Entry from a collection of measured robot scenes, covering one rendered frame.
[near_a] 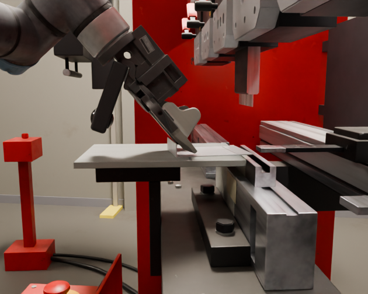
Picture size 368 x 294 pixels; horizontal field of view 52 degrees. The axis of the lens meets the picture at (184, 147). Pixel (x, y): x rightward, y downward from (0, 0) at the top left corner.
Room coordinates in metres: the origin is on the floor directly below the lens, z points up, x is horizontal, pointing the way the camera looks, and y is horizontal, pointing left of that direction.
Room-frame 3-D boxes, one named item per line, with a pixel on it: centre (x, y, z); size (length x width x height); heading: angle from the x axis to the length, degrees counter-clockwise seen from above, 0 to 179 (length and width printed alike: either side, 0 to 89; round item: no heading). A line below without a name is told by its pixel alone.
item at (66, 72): (1.88, 0.55, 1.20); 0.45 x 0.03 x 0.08; 8
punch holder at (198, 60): (1.08, -0.08, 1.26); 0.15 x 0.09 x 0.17; 4
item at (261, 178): (0.62, -0.11, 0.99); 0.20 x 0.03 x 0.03; 4
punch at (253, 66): (0.66, -0.11, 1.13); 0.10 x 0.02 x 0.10; 4
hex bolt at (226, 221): (0.51, -0.06, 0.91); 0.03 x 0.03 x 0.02
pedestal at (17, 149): (2.24, 0.97, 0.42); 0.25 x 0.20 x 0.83; 94
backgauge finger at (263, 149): (0.68, -0.26, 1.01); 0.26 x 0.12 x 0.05; 94
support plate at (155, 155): (0.65, 0.04, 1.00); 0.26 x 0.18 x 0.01; 94
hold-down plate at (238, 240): (0.61, -0.05, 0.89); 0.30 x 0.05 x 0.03; 4
